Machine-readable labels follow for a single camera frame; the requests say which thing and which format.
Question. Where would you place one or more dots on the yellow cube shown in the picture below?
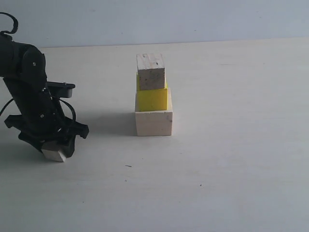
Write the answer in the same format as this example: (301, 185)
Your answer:
(152, 100)

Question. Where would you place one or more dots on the small wooden cube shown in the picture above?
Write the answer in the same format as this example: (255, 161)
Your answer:
(54, 152)

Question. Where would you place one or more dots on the medium wooden cube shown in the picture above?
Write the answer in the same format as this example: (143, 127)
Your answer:
(151, 71)

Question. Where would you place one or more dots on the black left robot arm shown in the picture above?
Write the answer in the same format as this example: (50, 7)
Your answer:
(22, 67)

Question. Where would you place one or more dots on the large wooden cube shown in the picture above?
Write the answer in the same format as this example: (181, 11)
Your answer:
(154, 123)

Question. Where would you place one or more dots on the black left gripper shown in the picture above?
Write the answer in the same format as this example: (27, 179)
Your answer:
(55, 122)

